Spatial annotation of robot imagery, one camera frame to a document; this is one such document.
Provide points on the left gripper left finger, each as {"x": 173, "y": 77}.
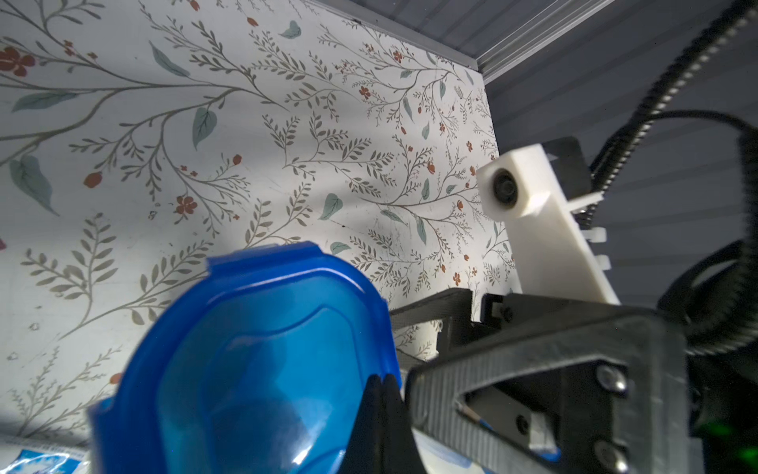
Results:
{"x": 364, "y": 454}

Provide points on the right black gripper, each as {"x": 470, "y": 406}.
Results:
{"x": 593, "y": 389}

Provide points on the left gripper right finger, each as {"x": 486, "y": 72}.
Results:
{"x": 399, "y": 452}

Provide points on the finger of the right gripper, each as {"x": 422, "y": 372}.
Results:
{"x": 452, "y": 308}

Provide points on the jar blue lid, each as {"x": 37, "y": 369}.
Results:
{"x": 258, "y": 368}

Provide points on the small toothpaste tube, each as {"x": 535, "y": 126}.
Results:
{"x": 20, "y": 455}

